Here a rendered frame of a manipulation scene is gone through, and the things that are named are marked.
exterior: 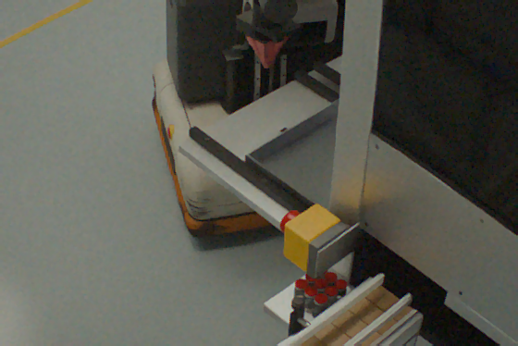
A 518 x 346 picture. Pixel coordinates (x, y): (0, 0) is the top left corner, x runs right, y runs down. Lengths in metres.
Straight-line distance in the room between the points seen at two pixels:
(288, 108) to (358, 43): 0.64
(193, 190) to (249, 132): 0.84
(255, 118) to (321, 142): 0.14
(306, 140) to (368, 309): 0.48
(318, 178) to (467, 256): 0.51
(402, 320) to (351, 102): 0.36
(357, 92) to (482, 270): 0.32
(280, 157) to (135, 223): 1.19
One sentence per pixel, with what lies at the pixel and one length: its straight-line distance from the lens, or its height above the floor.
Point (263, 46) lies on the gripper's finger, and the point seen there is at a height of 1.15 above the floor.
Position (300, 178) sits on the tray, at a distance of 1.70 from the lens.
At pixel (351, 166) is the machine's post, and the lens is 1.37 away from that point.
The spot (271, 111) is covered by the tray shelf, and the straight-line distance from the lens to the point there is 1.85.
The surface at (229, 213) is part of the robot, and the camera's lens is 2.69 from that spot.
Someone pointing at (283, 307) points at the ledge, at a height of 0.88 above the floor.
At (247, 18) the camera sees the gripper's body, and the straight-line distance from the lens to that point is 1.58.
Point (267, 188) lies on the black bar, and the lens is 1.65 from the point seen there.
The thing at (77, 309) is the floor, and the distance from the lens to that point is 2.64.
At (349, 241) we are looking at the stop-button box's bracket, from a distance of 1.43.
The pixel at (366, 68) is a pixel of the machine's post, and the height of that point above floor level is 1.31.
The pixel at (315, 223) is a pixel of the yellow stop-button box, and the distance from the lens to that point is 1.40.
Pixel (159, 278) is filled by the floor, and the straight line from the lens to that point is 2.70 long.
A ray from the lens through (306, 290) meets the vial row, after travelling 1.45.
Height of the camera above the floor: 2.02
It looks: 42 degrees down
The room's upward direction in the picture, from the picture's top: 2 degrees clockwise
